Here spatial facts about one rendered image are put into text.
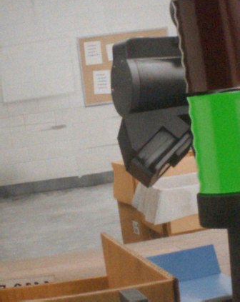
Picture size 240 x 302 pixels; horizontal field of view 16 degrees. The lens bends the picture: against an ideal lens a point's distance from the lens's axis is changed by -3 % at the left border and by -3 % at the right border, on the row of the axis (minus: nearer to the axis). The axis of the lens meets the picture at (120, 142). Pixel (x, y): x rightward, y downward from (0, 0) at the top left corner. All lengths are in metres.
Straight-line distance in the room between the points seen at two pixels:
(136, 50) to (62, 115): 10.53
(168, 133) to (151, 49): 0.08
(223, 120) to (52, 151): 11.03
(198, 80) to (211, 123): 0.02
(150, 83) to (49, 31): 10.57
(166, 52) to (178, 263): 0.19
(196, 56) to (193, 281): 0.46
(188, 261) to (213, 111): 0.47
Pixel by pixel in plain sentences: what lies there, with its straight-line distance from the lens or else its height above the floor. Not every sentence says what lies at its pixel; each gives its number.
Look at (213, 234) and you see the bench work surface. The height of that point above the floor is 0.90.
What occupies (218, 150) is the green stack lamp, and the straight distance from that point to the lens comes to 0.30.
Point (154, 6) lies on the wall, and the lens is 11.56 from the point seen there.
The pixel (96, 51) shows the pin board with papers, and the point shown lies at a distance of 11.37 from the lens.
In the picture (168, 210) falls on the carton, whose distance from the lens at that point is 3.98.
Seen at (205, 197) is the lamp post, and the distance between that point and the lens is 0.31.
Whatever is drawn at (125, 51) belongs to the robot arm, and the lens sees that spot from 0.79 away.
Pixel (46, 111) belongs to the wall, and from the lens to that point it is 11.31.
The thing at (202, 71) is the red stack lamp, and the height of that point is 1.09.
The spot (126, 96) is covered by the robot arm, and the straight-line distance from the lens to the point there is 0.80.
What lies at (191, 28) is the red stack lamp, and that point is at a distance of 0.30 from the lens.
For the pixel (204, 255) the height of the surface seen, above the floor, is 0.94.
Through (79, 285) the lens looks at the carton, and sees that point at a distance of 0.79.
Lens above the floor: 1.09
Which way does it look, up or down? 3 degrees down
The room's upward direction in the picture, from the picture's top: 8 degrees counter-clockwise
